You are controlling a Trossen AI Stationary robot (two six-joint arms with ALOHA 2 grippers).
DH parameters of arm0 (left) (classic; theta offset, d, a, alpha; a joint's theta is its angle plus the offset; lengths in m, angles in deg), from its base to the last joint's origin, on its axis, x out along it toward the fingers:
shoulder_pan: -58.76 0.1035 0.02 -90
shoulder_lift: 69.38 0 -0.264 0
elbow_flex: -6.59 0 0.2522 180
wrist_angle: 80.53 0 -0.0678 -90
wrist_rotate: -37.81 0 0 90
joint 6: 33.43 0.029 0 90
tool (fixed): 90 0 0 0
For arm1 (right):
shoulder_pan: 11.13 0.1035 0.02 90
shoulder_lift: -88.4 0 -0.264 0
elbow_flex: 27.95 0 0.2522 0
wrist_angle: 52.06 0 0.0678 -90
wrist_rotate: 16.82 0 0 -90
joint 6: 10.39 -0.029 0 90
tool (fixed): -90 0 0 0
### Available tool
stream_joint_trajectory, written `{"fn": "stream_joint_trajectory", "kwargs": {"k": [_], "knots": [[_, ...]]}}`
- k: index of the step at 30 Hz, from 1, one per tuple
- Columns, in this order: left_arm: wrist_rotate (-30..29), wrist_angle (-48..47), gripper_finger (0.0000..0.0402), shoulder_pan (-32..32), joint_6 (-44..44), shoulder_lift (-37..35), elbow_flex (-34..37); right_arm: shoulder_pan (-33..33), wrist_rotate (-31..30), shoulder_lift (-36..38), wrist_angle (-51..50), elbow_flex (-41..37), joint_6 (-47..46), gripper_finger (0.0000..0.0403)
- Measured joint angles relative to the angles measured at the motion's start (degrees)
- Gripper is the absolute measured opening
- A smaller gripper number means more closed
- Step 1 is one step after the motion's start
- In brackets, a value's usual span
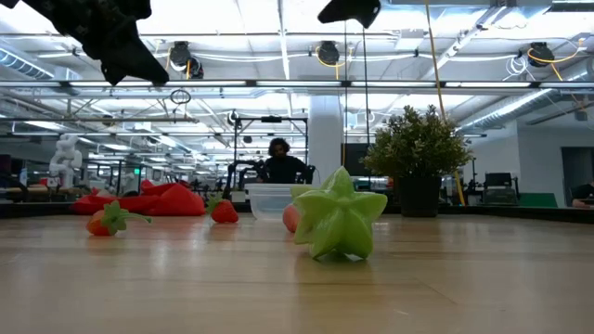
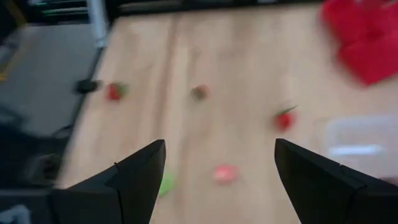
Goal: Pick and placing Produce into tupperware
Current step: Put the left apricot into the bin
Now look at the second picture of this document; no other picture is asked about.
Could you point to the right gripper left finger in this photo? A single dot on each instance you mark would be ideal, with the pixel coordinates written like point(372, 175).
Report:
point(130, 193)

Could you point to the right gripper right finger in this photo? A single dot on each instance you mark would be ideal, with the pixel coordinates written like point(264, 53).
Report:
point(326, 193)

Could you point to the green toy starfruit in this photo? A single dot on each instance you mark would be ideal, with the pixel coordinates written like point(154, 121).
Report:
point(167, 185)

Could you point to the clear plastic tupperware container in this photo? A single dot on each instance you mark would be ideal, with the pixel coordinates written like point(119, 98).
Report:
point(357, 146)

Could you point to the red toy strawberry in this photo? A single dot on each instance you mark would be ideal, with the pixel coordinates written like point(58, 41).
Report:
point(114, 92)
point(283, 121)

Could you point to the pink toy peach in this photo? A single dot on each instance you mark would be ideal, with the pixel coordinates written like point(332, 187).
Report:
point(225, 174)

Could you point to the red toy fruit with stem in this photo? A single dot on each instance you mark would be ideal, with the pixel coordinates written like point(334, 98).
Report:
point(199, 92)

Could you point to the black table edge bracket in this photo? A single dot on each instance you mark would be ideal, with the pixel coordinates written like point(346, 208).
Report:
point(87, 86)

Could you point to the grey metal post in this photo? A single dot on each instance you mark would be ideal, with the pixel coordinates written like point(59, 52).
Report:
point(97, 21)

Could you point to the black table frame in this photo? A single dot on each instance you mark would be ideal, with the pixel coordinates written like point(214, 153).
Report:
point(217, 4)

